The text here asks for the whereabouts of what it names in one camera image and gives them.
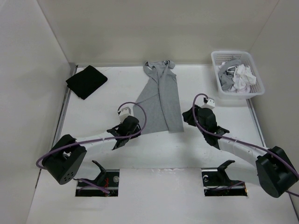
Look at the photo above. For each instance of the grey tank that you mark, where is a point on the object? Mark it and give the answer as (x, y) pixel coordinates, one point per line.
(226, 74)
(159, 99)

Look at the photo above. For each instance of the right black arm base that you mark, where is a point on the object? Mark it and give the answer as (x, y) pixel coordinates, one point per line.
(217, 178)

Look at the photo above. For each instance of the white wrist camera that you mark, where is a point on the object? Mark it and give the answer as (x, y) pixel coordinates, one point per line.
(209, 103)
(123, 113)

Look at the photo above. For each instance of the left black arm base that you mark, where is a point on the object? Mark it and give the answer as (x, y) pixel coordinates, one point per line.
(105, 179)

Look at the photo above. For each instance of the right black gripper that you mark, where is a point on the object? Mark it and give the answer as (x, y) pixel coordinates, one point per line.
(188, 116)

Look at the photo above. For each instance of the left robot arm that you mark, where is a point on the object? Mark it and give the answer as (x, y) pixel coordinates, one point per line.
(68, 158)

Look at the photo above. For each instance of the white plastic laundry basket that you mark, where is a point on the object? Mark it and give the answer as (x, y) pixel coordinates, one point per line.
(221, 56)

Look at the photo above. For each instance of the white crumpled tank top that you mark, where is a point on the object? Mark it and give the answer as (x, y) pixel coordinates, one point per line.
(243, 79)

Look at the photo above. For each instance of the folded black tank top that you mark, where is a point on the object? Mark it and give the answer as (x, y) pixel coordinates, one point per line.
(86, 82)

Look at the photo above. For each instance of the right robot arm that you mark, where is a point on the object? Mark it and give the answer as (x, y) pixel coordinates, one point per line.
(275, 172)

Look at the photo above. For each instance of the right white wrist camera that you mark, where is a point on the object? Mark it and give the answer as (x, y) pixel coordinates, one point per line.
(209, 103)

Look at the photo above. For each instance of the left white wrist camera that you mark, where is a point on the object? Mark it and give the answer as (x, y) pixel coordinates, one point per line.
(123, 113)

